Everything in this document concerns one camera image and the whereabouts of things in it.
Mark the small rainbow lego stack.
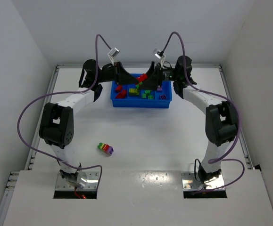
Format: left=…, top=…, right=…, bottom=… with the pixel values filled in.
left=97, top=143, right=114, bottom=156

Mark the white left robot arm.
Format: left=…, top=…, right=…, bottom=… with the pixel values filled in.
left=39, top=59, right=138, bottom=186

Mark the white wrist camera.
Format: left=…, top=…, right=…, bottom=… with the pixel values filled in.
left=108, top=48, right=120, bottom=64
left=153, top=48, right=166, bottom=66

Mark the red green lego stack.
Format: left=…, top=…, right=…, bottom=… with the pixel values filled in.
left=136, top=82, right=143, bottom=89

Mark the red curved lego brick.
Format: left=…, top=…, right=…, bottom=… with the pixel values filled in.
left=116, top=89, right=127, bottom=99

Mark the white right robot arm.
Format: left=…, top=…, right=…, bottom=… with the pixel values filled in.
left=140, top=56, right=240, bottom=183

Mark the lime lego brick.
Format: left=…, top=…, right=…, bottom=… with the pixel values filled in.
left=128, top=88, right=140, bottom=97

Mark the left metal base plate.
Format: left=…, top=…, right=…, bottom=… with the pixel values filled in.
left=55, top=171, right=99, bottom=192

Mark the metal base plate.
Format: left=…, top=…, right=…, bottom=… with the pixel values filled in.
left=181, top=171, right=225, bottom=192
left=55, top=171, right=99, bottom=192

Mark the red long lego brick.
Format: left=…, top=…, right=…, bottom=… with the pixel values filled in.
left=137, top=73, right=148, bottom=83

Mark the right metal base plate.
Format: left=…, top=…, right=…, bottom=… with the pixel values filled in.
left=181, top=171, right=225, bottom=192

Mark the green lego pile in tray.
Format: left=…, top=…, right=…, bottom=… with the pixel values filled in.
left=141, top=90, right=155, bottom=100

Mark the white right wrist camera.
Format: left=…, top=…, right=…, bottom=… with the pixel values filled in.
left=153, top=48, right=166, bottom=66

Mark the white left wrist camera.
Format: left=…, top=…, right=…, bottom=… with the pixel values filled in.
left=108, top=48, right=120, bottom=64

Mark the blue divided plastic tray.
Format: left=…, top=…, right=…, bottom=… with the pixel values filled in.
left=110, top=81, right=172, bottom=108

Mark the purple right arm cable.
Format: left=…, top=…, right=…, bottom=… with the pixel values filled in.
left=161, top=32, right=246, bottom=194

